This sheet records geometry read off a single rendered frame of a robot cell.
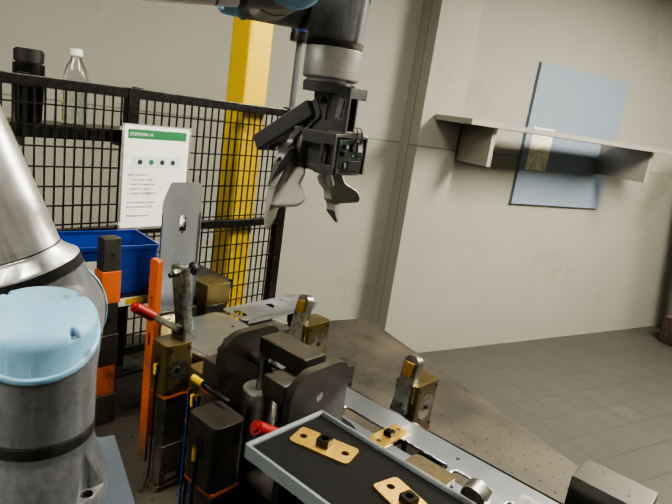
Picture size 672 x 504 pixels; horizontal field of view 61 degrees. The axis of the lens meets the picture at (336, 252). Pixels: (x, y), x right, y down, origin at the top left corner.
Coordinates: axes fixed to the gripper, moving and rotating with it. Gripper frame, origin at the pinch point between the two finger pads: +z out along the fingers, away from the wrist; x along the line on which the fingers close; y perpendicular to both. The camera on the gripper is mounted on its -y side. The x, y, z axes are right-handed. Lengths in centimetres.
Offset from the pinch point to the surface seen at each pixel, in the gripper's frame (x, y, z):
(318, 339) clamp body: 47, -30, 40
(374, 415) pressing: 28.0, 1.3, 40.5
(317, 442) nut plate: -9.4, 15.5, 23.6
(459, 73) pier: 251, -111, -47
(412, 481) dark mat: -5.5, 27.3, 24.4
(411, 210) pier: 235, -117, 35
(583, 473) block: 38, 38, 38
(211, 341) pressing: 24, -43, 40
